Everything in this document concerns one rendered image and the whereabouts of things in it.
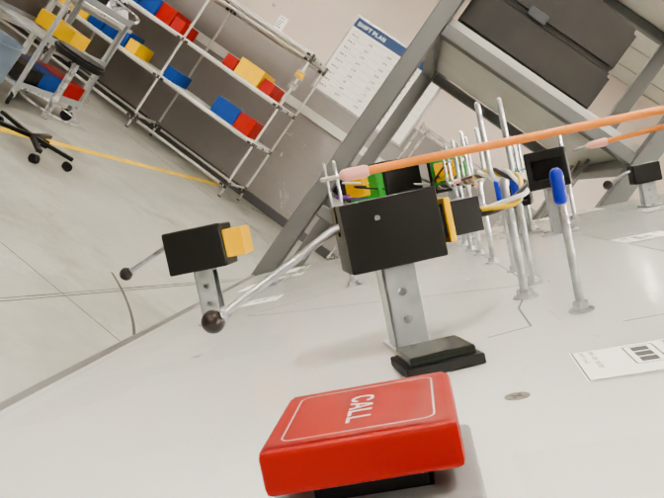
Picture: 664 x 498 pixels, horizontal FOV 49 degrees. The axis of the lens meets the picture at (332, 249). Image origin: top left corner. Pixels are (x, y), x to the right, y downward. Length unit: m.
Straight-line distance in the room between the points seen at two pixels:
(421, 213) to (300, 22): 8.29
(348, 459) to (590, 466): 0.08
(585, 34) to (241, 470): 1.31
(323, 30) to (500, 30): 7.15
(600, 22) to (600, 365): 1.22
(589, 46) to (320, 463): 1.36
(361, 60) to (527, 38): 6.93
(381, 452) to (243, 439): 0.15
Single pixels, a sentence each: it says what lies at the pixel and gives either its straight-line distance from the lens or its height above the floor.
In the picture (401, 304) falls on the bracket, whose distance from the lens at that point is 0.42.
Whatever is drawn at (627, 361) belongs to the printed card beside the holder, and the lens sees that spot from 0.34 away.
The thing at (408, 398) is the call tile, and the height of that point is 1.11.
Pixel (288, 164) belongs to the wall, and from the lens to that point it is 8.37.
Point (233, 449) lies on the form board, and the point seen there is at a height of 1.02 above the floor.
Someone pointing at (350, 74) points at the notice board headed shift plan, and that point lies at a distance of 8.36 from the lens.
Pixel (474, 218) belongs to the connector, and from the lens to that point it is 0.43.
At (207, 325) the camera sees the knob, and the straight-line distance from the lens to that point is 0.42.
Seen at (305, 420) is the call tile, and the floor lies 1.09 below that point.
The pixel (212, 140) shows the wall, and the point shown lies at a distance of 8.72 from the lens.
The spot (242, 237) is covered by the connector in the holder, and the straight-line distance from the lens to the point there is 0.74.
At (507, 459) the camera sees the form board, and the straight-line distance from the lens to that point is 0.25.
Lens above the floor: 1.15
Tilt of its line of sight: 7 degrees down
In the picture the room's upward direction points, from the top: 35 degrees clockwise
